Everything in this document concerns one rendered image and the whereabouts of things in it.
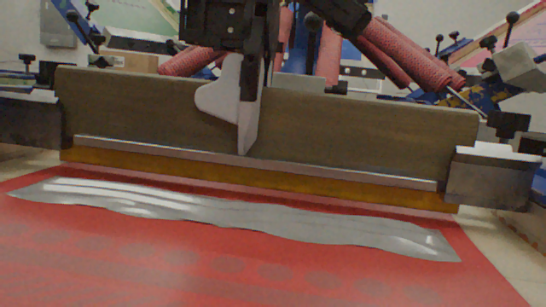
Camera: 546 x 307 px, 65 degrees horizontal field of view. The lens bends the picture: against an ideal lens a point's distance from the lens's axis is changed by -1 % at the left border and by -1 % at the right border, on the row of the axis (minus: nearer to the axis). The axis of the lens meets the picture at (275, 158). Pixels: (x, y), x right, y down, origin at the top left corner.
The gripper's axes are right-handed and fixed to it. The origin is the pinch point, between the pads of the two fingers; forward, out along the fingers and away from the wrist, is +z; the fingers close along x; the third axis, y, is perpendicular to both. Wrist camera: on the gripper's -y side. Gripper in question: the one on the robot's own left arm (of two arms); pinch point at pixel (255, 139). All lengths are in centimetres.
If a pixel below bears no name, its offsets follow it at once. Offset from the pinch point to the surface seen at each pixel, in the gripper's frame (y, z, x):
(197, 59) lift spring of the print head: 25, -8, -60
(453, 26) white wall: -121, -70, -412
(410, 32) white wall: -81, -61, -412
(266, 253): -3.8, 5.3, 14.6
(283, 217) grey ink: -4.2, 4.7, 8.4
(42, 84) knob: 37.3, -1.6, -20.6
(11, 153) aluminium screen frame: 25.8, 4.3, 0.7
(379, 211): -12.7, 5.4, 0.7
